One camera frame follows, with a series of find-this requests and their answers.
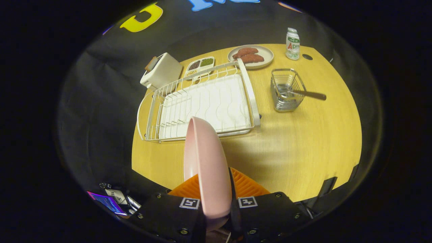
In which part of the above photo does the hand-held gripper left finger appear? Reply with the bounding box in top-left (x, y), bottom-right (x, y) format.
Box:
top-left (126, 173), bottom-right (207, 243)

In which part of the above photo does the white toaster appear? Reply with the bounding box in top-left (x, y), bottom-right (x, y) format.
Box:
top-left (140, 52), bottom-right (183, 91)

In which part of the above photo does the beige round plate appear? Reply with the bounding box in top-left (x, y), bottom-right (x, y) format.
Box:
top-left (227, 45), bottom-right (274, 70)

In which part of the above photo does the metal wire basket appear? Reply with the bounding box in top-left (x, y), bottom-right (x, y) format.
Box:
top-left (270, 68), bottom-right (307, 113)

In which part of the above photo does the dark wooden handle spoon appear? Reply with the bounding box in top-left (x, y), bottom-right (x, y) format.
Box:
top-left (283, 88), bottom-right (327, 101)

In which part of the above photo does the pink plate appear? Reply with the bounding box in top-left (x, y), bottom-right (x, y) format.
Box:
top-left (183, 116), bottom-right (233, 232)

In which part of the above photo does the white dish rack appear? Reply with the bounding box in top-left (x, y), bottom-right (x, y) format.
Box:
top-left (136, 58), bottom-right (262, 142)

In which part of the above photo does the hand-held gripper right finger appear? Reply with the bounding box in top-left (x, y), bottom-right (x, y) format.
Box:
top-left (228, 167), bottom-right (313, 243)

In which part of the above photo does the brown sausage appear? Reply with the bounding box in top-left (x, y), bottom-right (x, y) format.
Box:
top-left (238, 54), bottom-right (265, 64)
top-left (232, 47), bottom-right (259, 59)

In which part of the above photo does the black backdrop cloth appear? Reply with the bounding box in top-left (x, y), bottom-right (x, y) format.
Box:
top-left (56, 0), bottom-right (382, 203)

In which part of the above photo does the white divided grain tray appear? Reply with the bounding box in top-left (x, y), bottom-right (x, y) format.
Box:
top-left (184, 56), bottom-right (215, 80)

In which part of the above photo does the computer monitor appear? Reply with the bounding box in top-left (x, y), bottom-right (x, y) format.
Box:
top-left (87, 191), bottom-right (128, 216)

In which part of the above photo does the white green label bottle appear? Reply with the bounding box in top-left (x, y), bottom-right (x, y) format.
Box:
top-left (286, 27), bottom-right (301, 61)

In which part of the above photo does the white keyboard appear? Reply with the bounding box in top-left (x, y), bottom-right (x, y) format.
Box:
top-left (127, 196), bottom-right (142, 211)

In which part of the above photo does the toast bread slice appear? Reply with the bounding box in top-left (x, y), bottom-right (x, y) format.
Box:
top-left (145, 56), bottom-right (159, 72)

